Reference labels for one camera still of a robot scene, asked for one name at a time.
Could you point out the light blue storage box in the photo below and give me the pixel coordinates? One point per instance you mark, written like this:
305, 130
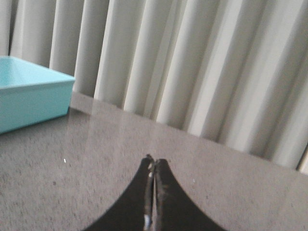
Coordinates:
31, 93

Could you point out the white pleated curtain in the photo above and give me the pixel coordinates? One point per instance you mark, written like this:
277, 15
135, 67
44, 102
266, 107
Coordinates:
231, 71

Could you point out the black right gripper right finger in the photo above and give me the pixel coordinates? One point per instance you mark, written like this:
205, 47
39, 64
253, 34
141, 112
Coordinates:
175, 210

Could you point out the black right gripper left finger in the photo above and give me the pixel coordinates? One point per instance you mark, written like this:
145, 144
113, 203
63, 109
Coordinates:
133, 210

